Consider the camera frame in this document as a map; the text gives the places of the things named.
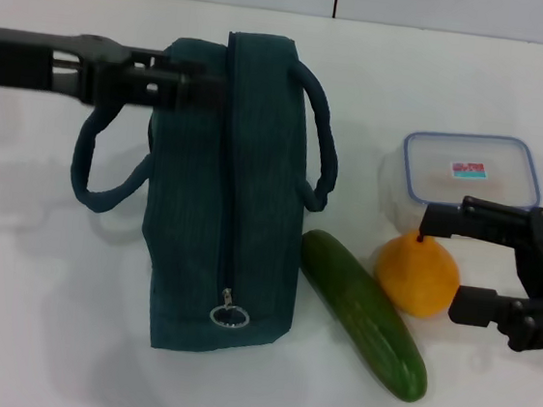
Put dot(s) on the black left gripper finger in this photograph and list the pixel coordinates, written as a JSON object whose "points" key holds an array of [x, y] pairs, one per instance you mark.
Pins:
{"points": [[191, 90]]}

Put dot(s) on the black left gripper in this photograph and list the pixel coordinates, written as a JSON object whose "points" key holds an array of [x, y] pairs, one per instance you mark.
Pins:
{"points": [[14, 60]]}

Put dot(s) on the orange yellow pear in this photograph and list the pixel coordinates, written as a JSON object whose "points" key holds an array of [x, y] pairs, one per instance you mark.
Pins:
{"points": [[414, 277]]}

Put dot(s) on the teal fabric lunch bag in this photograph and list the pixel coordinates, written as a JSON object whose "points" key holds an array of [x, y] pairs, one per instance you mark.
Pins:
{"points": [[189, 204]]}

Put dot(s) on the clear container with blue lid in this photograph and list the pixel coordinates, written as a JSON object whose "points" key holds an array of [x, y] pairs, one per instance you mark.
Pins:
{"points": [[432, 157]]}

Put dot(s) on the green cucumber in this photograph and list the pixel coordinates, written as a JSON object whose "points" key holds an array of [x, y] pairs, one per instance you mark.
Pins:
{"points": [[362, 310]]}

